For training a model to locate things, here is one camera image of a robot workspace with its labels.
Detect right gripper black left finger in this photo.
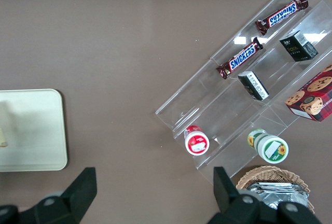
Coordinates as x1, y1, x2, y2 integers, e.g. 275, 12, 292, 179
18, 166, 98, 224

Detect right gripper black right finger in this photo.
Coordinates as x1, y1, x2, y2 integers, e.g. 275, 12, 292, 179
208, 166, 319, 224

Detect light wicker basket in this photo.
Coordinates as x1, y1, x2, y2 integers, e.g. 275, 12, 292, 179
236, 165, 316, 215

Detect cream plastic tray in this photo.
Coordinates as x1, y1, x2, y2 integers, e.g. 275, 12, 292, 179
0, 88, 69, 172

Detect silver foil packets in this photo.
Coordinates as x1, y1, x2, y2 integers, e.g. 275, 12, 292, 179
242, 181, 310, 211

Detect red lid white jar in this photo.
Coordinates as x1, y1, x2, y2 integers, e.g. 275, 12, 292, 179
183, 124, 211, 156

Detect green lid white jar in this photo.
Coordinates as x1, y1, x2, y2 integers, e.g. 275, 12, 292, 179
246, 128, 289, 164

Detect clear acrylic step shelf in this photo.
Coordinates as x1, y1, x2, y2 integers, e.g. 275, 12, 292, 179
155, 0, 332, 181

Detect small black box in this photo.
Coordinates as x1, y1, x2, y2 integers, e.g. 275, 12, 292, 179
279, 30, 319, 63
237, 70, 270, 102

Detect red plaid cookie box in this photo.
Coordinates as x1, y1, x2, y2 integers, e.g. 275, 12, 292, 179
284, 64, 332, 122

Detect Snickers chocolate bar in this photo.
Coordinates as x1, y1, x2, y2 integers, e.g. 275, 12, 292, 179
255, 0, 310, 36
215, 37, 264, 80

